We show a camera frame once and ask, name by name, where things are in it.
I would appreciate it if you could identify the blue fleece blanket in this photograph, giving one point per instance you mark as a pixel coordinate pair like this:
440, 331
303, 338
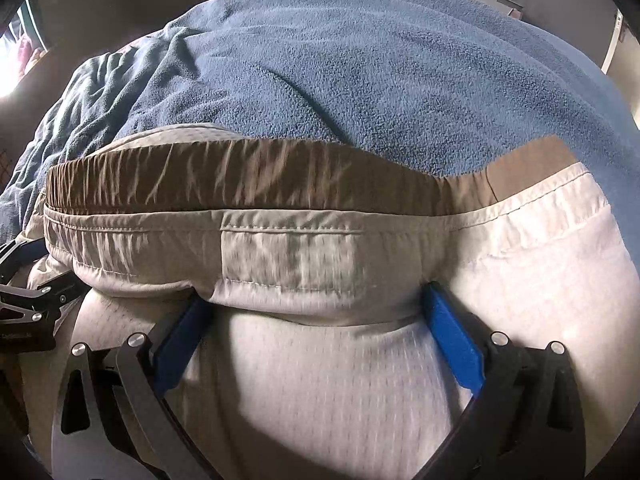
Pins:
375, 60

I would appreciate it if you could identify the bright window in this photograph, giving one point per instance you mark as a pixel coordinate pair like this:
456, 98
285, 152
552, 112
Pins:
12, 65

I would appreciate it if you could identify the blue-grey crumpled duvet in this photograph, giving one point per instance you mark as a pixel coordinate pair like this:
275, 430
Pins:
90, 110

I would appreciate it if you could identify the striped curtain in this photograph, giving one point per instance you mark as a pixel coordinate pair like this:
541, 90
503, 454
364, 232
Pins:
32, 25

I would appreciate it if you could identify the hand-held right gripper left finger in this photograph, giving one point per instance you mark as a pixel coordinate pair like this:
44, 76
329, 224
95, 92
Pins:
180, 345

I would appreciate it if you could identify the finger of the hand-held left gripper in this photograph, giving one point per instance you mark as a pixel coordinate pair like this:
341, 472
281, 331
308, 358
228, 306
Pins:
42, 302
17, 257

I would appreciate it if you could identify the white puffer jacket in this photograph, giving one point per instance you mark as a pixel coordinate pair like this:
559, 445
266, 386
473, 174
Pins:
320, 360

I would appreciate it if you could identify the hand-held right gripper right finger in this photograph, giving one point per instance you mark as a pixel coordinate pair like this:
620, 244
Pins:
452, 340

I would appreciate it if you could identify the white door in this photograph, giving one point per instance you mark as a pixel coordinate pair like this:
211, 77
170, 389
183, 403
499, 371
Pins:
614, 42

